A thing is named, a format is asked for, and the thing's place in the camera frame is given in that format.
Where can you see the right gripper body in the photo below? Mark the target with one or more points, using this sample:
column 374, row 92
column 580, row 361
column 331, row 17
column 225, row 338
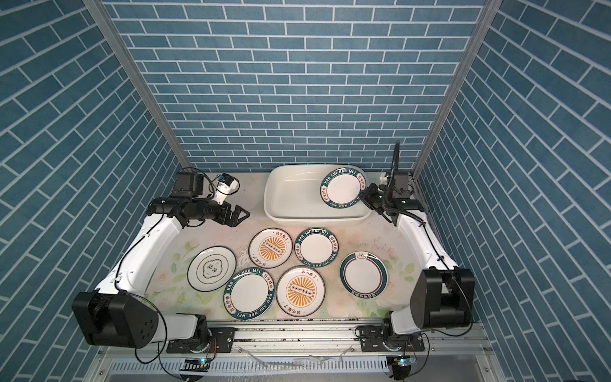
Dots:
column 380, row 200

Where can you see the white plate grey flower outline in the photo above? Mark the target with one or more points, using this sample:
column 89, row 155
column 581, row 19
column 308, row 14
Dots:
column 211, row 269

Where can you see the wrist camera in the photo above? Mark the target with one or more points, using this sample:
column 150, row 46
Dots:
column 395, row 169
column 225, row 186

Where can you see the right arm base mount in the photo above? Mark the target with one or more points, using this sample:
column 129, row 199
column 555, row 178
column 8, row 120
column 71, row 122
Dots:
column 378, row 339

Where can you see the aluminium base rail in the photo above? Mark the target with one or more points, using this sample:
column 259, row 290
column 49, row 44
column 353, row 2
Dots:
column 310, row 350

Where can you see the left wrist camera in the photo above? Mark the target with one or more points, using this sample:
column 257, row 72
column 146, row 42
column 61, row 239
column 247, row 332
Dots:
column 225, row 186

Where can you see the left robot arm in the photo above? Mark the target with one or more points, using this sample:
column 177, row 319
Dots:
column 116, row 313

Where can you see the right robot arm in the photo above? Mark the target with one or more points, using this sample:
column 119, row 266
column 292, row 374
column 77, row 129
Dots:
column 443, row 297

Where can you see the green rim plate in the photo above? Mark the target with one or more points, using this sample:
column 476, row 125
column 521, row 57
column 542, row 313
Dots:
column 316, row 247
column 341, row 188
column 249, row 293

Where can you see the green red ring plate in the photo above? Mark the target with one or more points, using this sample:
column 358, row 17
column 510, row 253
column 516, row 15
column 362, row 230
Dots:
column 363, row 275

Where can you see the white plastic bin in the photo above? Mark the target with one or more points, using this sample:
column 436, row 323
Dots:
column 292, row 198

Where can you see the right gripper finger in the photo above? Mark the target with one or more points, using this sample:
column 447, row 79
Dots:
column 372, row 189
column 370, row 200

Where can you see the orange sunburst plate upper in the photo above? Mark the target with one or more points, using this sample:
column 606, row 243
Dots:
column 270, row 248

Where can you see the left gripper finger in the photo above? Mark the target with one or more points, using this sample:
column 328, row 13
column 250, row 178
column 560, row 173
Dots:
column 240, row 214
column 232, row 221

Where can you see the left corner aluminium post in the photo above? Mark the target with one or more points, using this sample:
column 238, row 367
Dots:
column 108, row 29

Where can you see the orange sunburst plate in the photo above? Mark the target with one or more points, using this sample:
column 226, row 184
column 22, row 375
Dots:
column 270, row 248
column 300, row 292

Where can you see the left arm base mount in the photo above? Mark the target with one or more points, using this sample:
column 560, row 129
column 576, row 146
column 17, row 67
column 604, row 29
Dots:
column 216, row 340

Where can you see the orange sunburst plate lower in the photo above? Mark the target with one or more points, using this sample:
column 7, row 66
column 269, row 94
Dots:
column 300, row 292

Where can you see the corner aluminium post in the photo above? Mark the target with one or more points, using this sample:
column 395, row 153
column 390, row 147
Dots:
column 108, row 29
column 472, row 48

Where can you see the right corner aluminium post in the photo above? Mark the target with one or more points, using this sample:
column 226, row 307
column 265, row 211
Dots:
column 472, row 48

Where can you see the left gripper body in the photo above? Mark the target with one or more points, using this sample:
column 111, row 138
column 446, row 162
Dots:
column 210, row 209

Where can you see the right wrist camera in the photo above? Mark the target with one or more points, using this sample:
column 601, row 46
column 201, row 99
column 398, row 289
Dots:
column 395, row 169

